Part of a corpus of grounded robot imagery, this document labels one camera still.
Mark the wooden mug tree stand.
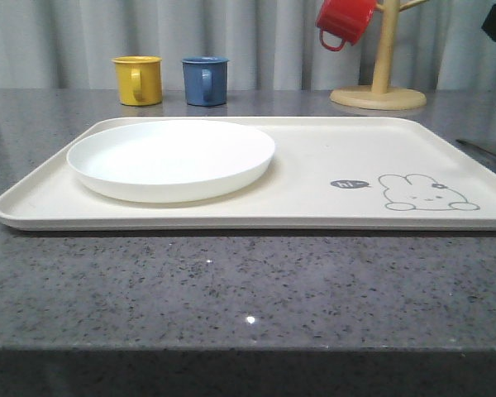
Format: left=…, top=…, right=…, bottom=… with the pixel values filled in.
left=330, top=0, right=427, bottom=111

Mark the blue enamel mug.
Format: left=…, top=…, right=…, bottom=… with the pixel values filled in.
left=182, top=56, right=229, bottom=107

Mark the white round plate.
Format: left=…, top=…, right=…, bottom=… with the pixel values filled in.
left=67, top=120, right=276, bottom=203

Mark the yellow enamel mug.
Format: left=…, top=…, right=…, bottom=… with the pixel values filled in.
left=112, top=55, right=163, bottom=107

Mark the red enamel mug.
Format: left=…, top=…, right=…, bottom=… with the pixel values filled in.
left=316, top=0, right=377, bottom=52

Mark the cream rabbit serving tray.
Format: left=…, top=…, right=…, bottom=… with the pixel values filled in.
left=0, top=117, right=496, bottom=231

